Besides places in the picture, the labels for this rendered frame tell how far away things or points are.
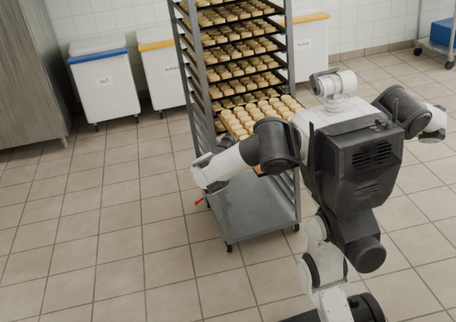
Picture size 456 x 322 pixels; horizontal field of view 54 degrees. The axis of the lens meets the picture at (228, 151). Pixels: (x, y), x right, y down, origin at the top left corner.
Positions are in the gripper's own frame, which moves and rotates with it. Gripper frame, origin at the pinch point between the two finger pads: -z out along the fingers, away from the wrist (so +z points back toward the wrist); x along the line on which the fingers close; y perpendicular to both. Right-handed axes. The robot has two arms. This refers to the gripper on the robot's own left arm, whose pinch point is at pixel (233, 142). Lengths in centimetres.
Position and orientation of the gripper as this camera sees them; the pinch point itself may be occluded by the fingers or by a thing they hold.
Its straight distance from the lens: 192.9
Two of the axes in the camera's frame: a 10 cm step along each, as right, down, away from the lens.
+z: -4.6, 5.1, -7.2
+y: -8.8, -1.6, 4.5
